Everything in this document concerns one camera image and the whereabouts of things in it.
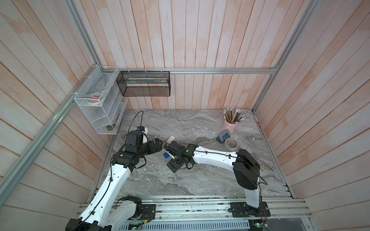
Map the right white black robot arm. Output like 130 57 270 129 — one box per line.
165 141 263 209

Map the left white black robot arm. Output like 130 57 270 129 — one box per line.
65 126 163 231

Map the white long lego brick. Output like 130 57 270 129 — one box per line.
166 136 175 144

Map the blue grey tape dispenser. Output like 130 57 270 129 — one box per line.
216 130 231 143

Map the white tape roll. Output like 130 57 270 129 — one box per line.
224 138 239 152

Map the pink pencil cup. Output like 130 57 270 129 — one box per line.
222 120 238 133

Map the bundle of coloured pencils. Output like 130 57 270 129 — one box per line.
223 108 244 124

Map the black mesh basket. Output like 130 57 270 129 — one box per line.
116 71 171 97

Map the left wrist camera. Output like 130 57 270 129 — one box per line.
136 126 148 143

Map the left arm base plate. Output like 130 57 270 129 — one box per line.
129 204 156 220

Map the white wire shelf rack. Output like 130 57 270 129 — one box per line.
74 65 127 135

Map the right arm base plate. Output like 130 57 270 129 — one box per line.
228 201 271 218

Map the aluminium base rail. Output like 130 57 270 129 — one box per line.
76 196 312 225

